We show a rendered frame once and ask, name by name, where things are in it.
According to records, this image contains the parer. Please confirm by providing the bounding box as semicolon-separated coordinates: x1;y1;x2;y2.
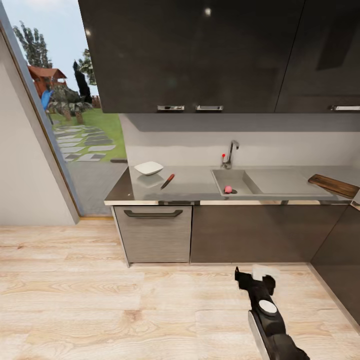
161;174;175;188

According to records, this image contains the cutting board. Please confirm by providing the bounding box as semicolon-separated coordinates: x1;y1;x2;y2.
308;174;360;197

